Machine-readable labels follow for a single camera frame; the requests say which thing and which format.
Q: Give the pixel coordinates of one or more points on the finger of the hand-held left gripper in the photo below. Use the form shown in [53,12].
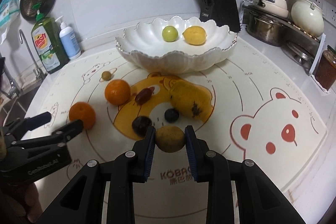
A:
[39,119]
[69,130]

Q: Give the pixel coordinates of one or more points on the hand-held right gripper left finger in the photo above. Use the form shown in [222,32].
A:
[149,153]

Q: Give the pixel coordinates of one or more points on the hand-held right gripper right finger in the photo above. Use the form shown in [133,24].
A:
[191,154]

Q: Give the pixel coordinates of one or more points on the orange tangerine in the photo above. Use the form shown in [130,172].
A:
[117,91]
[82,114]

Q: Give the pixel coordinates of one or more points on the yellow-brown round fruit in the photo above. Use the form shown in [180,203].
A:
[169,139]

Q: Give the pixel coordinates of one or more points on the dark maroon round fruit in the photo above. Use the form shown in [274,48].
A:
[140,124]

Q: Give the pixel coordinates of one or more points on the dark blue round fruit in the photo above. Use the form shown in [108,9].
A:
[171,115]

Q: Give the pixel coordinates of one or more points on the yellow mango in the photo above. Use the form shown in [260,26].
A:
[190,102]

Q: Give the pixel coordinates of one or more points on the dark red oblong date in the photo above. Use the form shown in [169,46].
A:
[143,95]

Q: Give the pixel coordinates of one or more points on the small olive-yellow round fruit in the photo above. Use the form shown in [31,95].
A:
[106,75]

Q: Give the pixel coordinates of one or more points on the white scalloped bowl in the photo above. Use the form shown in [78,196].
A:
[147,39]

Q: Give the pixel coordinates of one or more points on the person's left hand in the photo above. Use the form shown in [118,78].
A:
[29,200]

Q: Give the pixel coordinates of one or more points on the steel sink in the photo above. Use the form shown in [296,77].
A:
[18,106]

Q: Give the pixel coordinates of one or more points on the chrome faucet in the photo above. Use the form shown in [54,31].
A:
[36,70]

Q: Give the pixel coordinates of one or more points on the green dish soap bottle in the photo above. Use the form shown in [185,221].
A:
[50,45]

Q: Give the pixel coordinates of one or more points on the white pump bottle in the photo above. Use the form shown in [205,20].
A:
[69,43]

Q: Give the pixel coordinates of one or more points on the bear print baking mat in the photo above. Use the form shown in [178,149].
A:
[262,77]

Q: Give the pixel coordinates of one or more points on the teal printed package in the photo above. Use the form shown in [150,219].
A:
[8,11]

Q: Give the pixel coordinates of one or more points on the yellow lemon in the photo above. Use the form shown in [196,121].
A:
[194,35]

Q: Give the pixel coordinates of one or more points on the green round fruit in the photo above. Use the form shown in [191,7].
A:
[169,33]

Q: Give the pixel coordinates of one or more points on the large steel pot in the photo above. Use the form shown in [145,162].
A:
[265,29]

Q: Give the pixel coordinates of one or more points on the steel pan lid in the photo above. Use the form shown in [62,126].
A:
[299,56]

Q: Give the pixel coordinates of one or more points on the black knife block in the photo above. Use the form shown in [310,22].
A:
[223,3]

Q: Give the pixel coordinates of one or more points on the white pot rack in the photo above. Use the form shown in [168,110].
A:
[302,41]

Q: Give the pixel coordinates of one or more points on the jar of red sauce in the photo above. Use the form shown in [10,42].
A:
[325,69]

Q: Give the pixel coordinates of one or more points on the white ceramic pot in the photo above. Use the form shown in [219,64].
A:
[307,18]

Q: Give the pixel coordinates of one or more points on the white wall outlet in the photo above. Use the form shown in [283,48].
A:
[328,10]

